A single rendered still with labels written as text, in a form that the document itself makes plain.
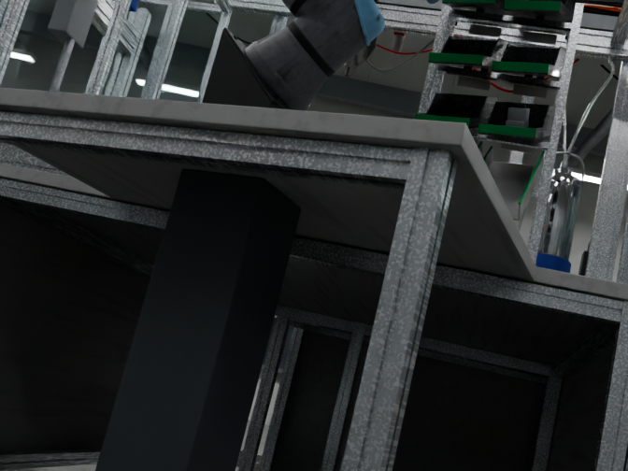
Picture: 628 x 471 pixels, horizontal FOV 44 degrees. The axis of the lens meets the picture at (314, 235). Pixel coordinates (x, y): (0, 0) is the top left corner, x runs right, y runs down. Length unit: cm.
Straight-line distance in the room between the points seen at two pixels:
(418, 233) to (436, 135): 12
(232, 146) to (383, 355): 36
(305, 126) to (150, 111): 24
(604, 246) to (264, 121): 211
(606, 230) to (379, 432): 220
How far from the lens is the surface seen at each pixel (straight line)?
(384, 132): 97
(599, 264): 299
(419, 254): 92
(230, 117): 107
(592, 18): 327
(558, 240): 264
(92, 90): 241
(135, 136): 117
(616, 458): 159
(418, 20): 326
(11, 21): 217
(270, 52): 138
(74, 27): 271
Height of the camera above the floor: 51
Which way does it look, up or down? 12 degrees up
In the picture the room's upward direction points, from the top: 14 degrees clockwise
